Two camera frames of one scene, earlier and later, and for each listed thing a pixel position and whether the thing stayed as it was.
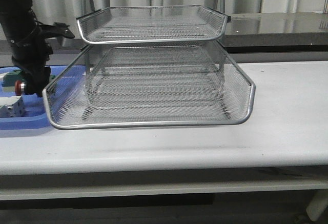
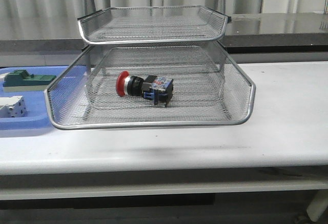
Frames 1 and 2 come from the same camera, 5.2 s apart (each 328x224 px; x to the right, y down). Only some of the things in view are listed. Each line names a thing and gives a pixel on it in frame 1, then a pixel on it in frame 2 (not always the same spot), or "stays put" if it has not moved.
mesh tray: (143, 85) stays put
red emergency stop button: (19, 87) to (157, 87)
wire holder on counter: (325, 12) stays put
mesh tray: (152, 24) stays put
